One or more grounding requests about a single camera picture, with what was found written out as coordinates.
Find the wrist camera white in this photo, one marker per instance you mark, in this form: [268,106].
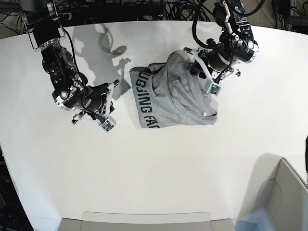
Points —
[212,87]
[108,124]

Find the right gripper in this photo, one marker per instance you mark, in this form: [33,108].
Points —
[96,104]

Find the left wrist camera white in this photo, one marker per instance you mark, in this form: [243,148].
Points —
[212,87]

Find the grey T-shirt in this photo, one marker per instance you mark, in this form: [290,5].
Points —
[166,94]

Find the blue cloth corner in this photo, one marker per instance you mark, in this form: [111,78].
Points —
[257,221]

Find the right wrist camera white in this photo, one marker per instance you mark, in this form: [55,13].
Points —
[108,124]

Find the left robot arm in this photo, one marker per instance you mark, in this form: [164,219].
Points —
[236,42]

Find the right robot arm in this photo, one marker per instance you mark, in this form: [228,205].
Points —
[71,89]

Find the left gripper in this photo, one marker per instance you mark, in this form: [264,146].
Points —
[219,68]

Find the grey chair front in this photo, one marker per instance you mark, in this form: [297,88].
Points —
[97,221]

